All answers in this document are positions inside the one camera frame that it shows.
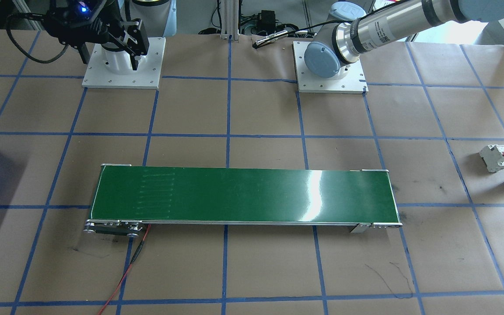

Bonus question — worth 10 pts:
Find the white circuit breaker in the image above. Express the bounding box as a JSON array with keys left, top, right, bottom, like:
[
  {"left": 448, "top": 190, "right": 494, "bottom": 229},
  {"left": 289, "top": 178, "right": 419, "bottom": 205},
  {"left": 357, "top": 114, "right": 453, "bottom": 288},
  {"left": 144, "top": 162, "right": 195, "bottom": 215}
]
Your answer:
[{"left": 479, "top": 144, "right": 504, "bottom": 172}]

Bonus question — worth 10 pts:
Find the green belt conveyor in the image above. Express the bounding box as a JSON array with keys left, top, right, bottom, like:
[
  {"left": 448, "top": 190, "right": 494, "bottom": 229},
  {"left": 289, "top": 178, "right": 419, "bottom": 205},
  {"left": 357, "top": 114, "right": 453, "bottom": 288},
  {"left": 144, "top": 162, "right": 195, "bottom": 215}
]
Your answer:
[{"left": 84, "top": 164, "right": 403, "bottom": 239}]

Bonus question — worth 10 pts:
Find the silver metal rod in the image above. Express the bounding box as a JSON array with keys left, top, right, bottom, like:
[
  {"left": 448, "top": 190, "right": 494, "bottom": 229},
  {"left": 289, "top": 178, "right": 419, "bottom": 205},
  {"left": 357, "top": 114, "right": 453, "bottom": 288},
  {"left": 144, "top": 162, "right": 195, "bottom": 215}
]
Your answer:
[{"left": 254, "top": 28, "right": 298, "bottom": 48}]

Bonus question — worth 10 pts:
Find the red black conveyor wire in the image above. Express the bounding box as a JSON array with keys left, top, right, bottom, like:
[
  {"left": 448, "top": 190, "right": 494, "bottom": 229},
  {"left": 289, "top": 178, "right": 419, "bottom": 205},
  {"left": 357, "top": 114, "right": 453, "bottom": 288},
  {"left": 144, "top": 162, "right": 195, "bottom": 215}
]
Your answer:
[{"left": 99, "top": 223, "right": 152, "bottom": 315}]

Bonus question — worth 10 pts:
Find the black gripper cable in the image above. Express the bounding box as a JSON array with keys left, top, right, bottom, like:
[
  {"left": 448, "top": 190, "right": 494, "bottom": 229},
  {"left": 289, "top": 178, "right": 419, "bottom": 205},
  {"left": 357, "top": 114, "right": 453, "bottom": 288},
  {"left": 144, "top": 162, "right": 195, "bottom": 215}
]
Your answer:
[{"left": 6, "top": 12, "right": 67, "bottom": 64}]

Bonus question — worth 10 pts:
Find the black power adapter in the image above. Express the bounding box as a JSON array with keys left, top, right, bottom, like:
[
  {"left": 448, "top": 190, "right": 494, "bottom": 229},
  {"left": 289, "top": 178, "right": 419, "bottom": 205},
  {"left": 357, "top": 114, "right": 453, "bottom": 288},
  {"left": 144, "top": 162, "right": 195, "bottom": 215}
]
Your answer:
[{"left": 259, "top": 10, "right": 282, "bottom": 30}]

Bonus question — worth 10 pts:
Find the white square base plate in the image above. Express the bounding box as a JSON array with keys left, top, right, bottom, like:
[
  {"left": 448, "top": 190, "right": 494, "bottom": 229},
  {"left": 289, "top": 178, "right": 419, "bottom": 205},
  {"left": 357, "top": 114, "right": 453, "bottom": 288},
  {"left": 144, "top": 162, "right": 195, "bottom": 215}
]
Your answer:
[
  {"left": 293, "top": 40, "right": 368, "bottom": 94},
  {"left": 81, "top": 37, "right": 166, "bottom": 90}
]

